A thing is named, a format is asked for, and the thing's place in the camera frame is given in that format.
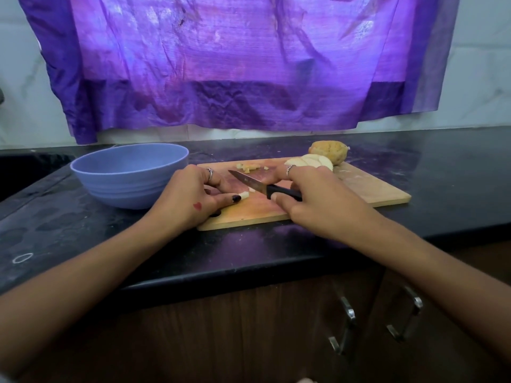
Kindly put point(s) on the rounded potato end piece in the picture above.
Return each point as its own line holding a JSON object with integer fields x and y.
{"x": 329, "y": 151}

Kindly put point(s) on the blue bowl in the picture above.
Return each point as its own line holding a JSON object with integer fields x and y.
{"x": 128, "y": 175}

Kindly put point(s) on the purple cloth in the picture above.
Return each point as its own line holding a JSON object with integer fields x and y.
{"x": 239, "y": 59}

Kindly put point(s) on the tan potato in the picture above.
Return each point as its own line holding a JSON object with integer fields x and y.
{"x": 243, "y": 194}

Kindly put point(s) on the person's right forearm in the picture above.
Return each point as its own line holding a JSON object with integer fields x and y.
{"x": 447, "y": 279}

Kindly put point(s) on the pile of diced potato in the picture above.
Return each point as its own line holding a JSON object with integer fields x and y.
{"x": 249, "y": 166}

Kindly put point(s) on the potato slice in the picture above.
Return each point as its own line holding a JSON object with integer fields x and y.
{"x": 321, "y": 161}
{"x": 297, "y": 162}

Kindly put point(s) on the wooden cutting board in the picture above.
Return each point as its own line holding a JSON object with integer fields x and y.
{"x": 375, "y": 191}

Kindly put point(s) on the white rubber band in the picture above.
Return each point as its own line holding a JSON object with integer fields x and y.
{"x": 13, "y": 257}

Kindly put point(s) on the person's left forearm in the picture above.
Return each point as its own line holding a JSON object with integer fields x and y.
{"x": 72, "y": 283}

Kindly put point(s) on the person's right hand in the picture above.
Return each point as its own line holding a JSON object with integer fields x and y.
{"x": 323, "y": 203}

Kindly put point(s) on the person's left hand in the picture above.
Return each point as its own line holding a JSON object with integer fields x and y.
{"x": 188, "y": 199}

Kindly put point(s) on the dark sink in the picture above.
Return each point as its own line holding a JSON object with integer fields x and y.
{"x": 28, "y": 171}

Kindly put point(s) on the plastic bags on floor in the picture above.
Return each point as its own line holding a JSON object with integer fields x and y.
{"x": 306, "y": 380}

